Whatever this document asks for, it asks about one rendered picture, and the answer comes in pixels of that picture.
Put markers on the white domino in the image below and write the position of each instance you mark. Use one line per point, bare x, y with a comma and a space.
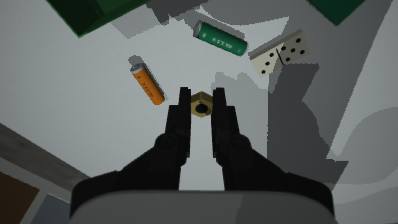
280, 54

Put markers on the orange aa battery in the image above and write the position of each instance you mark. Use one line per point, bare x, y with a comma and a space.
147, 83

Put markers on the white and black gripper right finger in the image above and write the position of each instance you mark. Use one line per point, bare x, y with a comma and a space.
244, 169

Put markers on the green battery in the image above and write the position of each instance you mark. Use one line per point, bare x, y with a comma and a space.
219, 38

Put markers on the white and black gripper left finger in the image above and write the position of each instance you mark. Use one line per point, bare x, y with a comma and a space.
158, 168

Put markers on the green rack of bins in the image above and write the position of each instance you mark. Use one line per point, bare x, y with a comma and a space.
85, 16

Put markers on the brass hex nut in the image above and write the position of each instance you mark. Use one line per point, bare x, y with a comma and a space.
201, 104

